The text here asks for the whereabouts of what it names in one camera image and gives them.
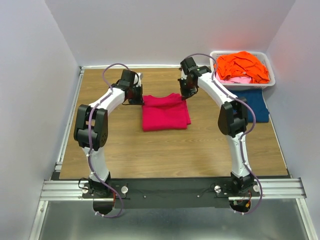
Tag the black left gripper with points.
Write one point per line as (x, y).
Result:
(139, 101)

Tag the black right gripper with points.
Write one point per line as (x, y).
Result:
(185, 94)

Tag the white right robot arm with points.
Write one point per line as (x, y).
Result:
(232, 120)

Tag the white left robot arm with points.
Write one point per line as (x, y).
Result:
(91, 130)

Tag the white plastic laundry basket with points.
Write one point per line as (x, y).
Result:
(237, 86)

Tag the light pink t shirt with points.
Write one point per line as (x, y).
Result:
(235, 80)

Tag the orange t shirt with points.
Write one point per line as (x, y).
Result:
(242, 64)

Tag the folded blue t shirt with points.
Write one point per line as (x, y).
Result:
(256, 101)

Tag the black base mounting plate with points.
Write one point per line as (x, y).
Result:
(169, 193)

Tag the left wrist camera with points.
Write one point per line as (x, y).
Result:
(130, 78)

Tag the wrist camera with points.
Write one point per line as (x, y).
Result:
(187, 65)
(130, 78)

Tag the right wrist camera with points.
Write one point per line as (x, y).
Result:
(187, 65)

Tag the aluminium front frame rail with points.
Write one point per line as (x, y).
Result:
(68, 190)

